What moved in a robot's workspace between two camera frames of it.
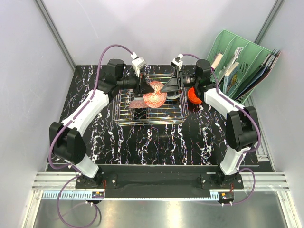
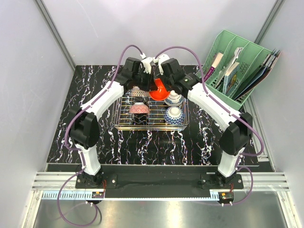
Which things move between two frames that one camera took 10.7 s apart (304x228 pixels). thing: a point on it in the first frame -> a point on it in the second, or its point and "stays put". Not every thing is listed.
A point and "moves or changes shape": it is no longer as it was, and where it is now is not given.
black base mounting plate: (162, 182) stays put
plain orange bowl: (193, 96) moves or changes shape
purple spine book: (216, 61) stays put
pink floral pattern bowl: (138, 104) moves or changes shape
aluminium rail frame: (276, 181) stays put
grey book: (237, 52) stays put
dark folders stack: (262, 72) stays put
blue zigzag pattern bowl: (157, 99) -> (174, 115)
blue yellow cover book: (230, 78) stays put
